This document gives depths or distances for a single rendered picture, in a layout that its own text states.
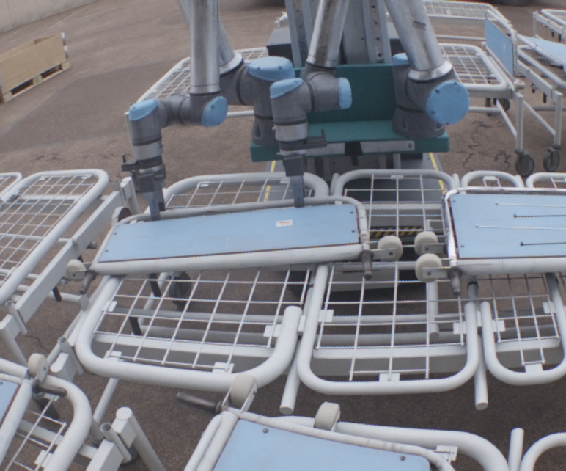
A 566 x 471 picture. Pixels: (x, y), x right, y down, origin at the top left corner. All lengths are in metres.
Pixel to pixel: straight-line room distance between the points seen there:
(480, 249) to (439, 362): 0.28
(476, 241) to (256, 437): 0.71
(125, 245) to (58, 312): 0.88
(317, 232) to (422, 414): 0.63
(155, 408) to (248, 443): 0.93
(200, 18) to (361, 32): 0.64
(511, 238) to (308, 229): 0.54
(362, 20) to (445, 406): 1.30
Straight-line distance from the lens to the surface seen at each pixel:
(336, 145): 1.84
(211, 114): 1.58
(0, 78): 6.94
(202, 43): 1.57
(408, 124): 1.83
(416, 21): 1.55
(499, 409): 1.69
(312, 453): 0.90
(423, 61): 1.59
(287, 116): 1.51
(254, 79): 1.79
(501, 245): 1.32
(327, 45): 1.63
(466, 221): 1.42
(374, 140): 1.83
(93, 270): 1.52
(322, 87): 1.53
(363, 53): 1.98
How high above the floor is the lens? 1.32
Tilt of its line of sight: 33 degrees down
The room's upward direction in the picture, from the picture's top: 9 degrees counter-clockwise
